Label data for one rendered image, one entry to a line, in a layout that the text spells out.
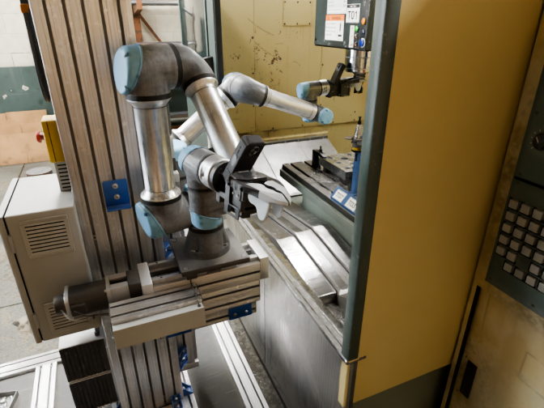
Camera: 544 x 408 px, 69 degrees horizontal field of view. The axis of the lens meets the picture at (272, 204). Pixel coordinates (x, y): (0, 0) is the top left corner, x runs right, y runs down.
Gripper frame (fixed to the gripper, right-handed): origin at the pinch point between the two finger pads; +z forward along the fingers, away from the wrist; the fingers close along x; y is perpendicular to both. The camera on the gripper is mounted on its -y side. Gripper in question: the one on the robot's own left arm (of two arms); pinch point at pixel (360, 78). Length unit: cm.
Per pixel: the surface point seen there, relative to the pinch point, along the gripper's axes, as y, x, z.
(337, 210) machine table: 58, 25, -27
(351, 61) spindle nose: -9.0, 3.1, -7.9
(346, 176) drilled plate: 50, 6, -10
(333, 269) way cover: 72, 50, -44
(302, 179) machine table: 56, -15, -27
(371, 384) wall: 77, 104, -63
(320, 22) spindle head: -27.3, -6.6, -20.1
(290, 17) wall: -28, -100, 8
